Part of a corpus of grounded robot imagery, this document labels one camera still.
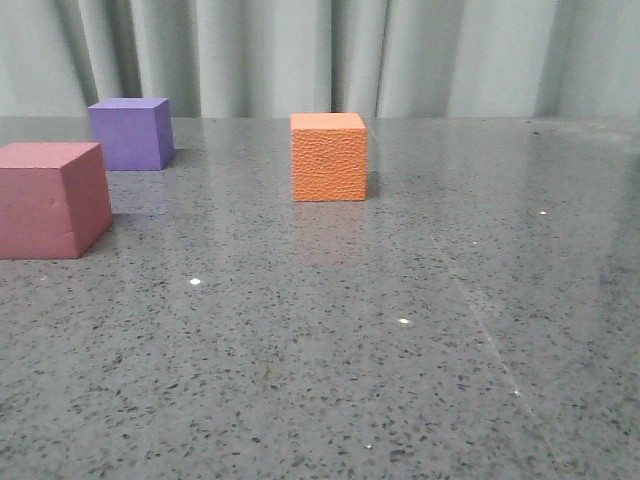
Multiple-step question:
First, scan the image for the red foam cube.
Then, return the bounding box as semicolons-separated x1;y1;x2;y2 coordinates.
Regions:
1;142;112;259

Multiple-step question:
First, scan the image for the grey-green curtain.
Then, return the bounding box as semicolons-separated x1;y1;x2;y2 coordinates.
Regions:
1;1;639;118

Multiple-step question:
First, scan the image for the orange foam cube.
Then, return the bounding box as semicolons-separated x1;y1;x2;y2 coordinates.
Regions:
290;112;367;201

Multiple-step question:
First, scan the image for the purple foam cube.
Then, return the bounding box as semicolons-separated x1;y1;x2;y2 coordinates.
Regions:
88;98;175;170

